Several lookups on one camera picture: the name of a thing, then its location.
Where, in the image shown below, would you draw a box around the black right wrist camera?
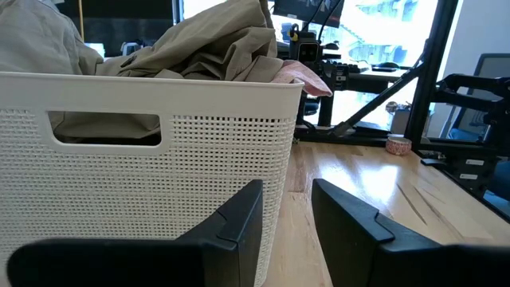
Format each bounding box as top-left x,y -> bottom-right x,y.
296,39 -> 321,64

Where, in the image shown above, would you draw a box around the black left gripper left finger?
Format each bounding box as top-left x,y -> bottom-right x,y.
176,179 -> 265,287

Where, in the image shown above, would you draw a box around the pink garment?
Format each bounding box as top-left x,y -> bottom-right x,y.
270,59 -> 334,98

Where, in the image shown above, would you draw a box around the black box with white labels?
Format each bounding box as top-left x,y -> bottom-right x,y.
420,153 -> 503,192

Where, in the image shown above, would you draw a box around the black jointed mount arm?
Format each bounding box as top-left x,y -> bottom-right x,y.
433,73 -> 510,135

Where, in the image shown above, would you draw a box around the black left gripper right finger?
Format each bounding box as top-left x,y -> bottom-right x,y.
311,178 -> 441,287

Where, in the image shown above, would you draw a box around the black keyboard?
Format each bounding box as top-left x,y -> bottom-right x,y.
324,58 -> 371,75

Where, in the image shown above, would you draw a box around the white woven plastic laundry basket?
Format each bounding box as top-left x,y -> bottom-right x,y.
0,71 -> 305,287

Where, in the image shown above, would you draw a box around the beige khaki garment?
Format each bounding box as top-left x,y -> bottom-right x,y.
0,0 -> 288,145

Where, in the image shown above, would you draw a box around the small round pale object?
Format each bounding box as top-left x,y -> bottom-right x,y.
384,134 -> 413,157

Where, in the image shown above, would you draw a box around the black computer monitor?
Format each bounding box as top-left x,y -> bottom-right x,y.
272,0 -> 346,29

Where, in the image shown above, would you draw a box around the black computer mouse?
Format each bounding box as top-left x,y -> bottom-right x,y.
371,61 -> 401,73

